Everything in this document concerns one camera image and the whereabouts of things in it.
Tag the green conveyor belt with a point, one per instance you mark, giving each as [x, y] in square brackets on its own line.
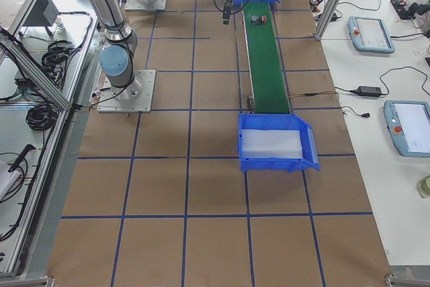
[268, 85]

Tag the black power adapter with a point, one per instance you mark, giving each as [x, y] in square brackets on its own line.
[367, 91]

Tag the red push button switch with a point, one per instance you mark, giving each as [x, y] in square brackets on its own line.
[258, 19]

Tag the right blue plastic bin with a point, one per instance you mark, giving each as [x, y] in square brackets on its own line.
[279, 122]

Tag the white foam pad right bin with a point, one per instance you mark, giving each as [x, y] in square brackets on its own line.
[284, 144]

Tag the near teach pendant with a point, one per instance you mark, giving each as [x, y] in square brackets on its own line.
[408, 125]

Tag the teach pendant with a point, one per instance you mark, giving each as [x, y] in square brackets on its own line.
[370, 35]
[408, 125]

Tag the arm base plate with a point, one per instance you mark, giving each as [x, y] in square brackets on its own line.
[145, 5]
[137, 97]

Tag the far teach pendant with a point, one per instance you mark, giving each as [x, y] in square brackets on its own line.
[370, 35]

